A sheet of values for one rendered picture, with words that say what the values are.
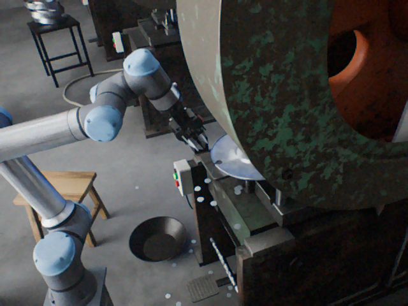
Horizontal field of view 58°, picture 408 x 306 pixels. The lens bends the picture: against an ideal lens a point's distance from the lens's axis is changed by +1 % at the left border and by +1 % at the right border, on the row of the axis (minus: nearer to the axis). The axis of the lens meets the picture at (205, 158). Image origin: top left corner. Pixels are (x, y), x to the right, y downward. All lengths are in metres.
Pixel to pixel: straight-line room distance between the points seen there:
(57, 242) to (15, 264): 1.02
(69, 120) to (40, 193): 0.40
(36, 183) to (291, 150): 0.81
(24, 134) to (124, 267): 1.18
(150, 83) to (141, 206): 1.39
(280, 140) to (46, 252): 0.83
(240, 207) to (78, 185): 1.00
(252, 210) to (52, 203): 0.63
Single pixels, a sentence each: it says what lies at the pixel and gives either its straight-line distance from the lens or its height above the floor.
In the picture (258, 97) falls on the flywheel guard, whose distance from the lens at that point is 0.53.
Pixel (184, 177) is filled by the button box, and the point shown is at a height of 0.59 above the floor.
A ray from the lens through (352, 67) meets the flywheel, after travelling 0.74.
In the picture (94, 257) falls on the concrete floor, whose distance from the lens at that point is 2.06.
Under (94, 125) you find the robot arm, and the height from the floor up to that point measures 1.11.
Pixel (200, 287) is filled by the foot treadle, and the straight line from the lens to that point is 1.62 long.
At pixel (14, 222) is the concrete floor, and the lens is 2.46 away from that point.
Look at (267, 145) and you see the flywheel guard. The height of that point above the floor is 1.17.
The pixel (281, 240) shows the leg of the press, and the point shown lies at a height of 0.64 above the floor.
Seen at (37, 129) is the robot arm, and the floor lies 1.09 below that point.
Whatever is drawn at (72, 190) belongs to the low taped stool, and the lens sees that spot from 1.96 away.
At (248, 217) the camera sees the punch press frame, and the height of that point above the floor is 0.64.
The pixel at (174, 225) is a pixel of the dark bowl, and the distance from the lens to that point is 2.02.
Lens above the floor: 1.51
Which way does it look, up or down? 37 degrees down
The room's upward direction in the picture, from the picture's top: 6 degrees counter-clockwise
